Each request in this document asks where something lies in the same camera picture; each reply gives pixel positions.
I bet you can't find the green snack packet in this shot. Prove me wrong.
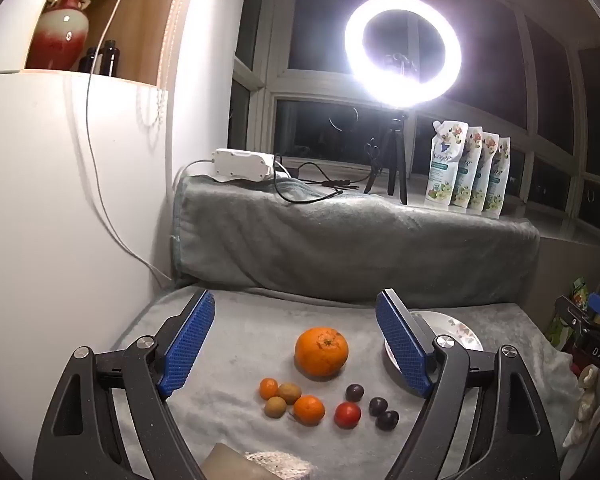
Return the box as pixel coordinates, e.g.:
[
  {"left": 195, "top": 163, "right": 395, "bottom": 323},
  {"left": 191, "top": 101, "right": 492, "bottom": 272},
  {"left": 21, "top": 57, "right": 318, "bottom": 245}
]
[{"left": 545, "top": 277, "right": 588, "bottom": 351}]

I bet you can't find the white floral refill pouch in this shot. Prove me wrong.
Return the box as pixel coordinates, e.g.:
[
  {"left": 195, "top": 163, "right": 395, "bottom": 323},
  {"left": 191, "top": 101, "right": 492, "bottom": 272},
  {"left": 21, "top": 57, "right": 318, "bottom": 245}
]
[
  {"left": 425, "top": 120, "right": 468, "bottom": 208},
  {"left": 452, "top": 126, "right": 483, "bottom": 211},
  {"left": 485, "top": 136, "right": 511, "bottom": 218},
  {"left": 470, "top": 131, "right": 500, "bottom": 213}
]

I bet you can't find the large bumpy orange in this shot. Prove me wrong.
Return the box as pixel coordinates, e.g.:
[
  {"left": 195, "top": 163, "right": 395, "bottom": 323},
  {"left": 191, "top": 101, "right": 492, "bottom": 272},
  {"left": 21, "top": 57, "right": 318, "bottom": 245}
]
[{"left": 294, "top": 326, "right": 349, "bottom": 378}]

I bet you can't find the white power strip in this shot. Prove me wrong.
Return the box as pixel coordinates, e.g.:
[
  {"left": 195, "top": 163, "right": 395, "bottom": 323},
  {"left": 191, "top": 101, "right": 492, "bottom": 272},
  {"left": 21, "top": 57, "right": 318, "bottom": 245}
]
[{"left": 209, "top": 148, "right": 275, "bottom": 182}]

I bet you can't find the beige block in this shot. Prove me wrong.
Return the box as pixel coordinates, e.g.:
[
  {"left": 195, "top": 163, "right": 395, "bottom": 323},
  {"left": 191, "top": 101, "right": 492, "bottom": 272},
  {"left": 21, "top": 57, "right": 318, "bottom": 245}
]
[{"left": 200, "top": 442, "right": 261, "bottom": 480}]

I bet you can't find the black tripod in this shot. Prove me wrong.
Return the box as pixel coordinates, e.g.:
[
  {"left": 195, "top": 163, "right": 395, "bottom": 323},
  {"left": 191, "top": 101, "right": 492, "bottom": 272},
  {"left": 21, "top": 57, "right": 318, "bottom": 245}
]
[{"left": 364, "top": 107, "right": 411, "bottom": 206}]

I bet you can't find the white framed window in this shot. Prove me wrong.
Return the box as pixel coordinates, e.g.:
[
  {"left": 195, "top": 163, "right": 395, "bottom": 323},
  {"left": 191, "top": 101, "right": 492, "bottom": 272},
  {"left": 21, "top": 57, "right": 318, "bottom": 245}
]
[{"left": 227, "top": 0, "right": 600, "bottom": 243}]

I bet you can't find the person's right hand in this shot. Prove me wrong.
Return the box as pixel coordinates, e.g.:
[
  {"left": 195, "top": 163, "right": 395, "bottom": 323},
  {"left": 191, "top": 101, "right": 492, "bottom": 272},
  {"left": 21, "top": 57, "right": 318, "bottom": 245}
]
[{"left": 564, "top": 364, "right": 600, "bottom": 449}]

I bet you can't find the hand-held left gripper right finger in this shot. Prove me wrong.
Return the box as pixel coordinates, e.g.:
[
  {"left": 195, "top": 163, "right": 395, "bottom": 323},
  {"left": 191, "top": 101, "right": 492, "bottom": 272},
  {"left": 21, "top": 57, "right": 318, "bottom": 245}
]
[{"left": 375, "top": 288, "right": 563, "bottom": 480}]

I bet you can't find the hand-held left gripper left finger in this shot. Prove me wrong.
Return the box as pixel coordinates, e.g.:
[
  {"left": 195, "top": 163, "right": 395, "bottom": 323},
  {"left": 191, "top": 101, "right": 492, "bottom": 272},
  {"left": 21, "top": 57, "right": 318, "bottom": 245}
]
[{"left": 32, "top": 289, "right": 216, "bottom": 480}]

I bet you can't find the medium mandarin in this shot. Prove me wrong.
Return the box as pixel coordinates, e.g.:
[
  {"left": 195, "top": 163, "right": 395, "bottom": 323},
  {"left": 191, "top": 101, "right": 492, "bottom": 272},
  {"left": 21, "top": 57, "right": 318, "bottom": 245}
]
[{"left": 293, "top": 395, "right": 326, "bottom": 426}]

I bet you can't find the ring light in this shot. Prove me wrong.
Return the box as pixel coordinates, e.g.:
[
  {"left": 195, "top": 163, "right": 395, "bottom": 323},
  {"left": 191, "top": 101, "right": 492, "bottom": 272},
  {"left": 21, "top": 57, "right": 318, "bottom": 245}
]
[{"left": 344, "top": 0, "right": 462, "bottom": 109}]

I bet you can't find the white fuzzy cloth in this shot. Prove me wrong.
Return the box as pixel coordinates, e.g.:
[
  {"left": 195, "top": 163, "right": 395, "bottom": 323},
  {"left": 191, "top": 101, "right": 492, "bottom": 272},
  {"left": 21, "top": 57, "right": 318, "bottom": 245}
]
[{"left": 242, "top": 451, "right": 318, "bottom": 480}]

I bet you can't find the long white cable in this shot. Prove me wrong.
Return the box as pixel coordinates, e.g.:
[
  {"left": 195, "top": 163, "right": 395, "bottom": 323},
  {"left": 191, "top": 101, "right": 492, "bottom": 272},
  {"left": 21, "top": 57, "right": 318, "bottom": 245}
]
[{"left": 84, "top": 0, "right": 173, "bottom": 282}]

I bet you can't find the black cable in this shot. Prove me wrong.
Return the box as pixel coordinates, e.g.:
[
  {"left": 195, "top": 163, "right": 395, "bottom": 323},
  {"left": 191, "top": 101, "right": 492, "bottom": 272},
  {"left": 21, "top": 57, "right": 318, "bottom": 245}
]
[{"left": 274, "top": 159, "right": 367, "bottom": 206}]

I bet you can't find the short white device cord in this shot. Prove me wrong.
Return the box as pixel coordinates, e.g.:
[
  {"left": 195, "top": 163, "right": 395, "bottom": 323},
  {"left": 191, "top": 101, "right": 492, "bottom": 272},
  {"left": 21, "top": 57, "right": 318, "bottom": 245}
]
[{"left": 177, "top": 159, "right": 216, "bottom": 181}]

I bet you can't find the red tomato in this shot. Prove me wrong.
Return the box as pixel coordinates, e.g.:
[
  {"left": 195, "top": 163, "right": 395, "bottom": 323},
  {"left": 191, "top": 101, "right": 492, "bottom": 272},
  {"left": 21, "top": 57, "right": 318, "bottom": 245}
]
[{"left": 334, "top": 402, "right": 362, "bottom": 429}]

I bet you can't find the floral white plate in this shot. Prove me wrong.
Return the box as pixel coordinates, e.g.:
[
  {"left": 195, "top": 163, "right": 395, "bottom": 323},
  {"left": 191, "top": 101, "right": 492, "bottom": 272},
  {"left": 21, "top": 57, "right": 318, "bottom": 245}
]
[{"left": 382, "top": 310, "right": 484, "bottom": 386}]

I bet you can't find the red and white vase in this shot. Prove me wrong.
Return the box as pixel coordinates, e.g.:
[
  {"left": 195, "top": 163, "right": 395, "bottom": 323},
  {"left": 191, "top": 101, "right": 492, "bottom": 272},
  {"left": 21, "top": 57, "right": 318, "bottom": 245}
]
[{"left": 32, "top": 0, "right": 108, "bottom": 70}]

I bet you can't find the grey fleece bolster cushion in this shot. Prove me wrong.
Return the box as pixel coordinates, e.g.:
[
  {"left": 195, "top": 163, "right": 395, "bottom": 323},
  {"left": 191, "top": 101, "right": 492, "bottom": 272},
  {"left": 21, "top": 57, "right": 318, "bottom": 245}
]
[{"left": 172, "top": 172, "right": 541, "bottom": 308}]

